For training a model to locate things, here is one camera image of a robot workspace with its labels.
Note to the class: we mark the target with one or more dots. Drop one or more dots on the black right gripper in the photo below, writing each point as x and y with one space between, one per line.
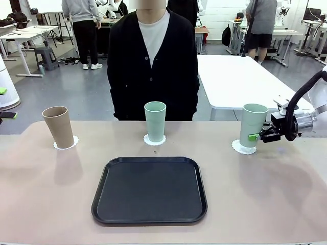
279 125

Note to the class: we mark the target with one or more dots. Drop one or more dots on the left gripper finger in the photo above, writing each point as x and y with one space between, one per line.
3 91
7 115

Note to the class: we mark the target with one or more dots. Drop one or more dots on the light green plastic cup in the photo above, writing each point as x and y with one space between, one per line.
155 122
251 122

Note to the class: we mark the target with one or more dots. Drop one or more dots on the white scalloped paper coaster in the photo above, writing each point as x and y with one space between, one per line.
237 148
163 141
75 144

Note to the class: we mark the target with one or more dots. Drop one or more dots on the brown plastic cup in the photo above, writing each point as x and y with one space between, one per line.
60 127

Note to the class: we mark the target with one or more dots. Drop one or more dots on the person's left forearm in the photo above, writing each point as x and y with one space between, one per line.
194 97

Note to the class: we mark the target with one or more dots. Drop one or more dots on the person's right forearm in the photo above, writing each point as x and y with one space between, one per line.
113 99

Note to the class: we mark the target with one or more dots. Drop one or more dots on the white perforated cylinder appliance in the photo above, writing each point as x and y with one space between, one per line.
9 81

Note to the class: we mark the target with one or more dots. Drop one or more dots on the green bottle on floor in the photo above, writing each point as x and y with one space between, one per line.
41 70

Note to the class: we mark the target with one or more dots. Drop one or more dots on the grey plastic stool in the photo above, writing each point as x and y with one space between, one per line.
46 58

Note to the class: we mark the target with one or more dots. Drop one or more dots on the large white table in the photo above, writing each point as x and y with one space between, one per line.
242 81

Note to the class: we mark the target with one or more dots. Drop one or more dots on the white desk with metal legs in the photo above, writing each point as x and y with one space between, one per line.
28 34

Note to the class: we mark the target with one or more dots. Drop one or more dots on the black bag on desk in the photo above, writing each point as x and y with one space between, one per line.
15 19

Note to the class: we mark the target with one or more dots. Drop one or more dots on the black tripod pole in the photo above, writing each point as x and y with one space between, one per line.
249 38

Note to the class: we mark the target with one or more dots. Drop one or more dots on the white lab desk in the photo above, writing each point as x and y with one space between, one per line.
283 33

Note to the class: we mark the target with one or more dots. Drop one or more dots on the person in grey hoodie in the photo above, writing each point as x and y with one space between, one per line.
84 25

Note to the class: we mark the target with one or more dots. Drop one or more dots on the black hanging backpack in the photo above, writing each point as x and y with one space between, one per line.
226 35

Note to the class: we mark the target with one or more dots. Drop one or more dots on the person in grey t-shirt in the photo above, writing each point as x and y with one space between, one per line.
263 20

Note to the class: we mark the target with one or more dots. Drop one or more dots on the wooden topped small desk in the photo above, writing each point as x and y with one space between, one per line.
203 38

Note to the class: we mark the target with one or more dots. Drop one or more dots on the black plastic tray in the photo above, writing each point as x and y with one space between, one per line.
149 191

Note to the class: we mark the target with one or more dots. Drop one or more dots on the person in black cardigan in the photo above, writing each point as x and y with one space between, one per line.
132 63

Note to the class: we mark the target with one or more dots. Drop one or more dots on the person in dark clothes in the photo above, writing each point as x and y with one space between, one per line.
184 10

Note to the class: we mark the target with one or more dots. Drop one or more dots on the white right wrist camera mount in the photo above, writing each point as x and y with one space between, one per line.
283 104

